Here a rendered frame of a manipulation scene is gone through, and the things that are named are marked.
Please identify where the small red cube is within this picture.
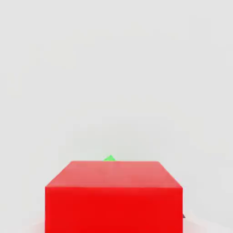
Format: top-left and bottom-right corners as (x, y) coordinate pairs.
(45, 160), (183, 233)

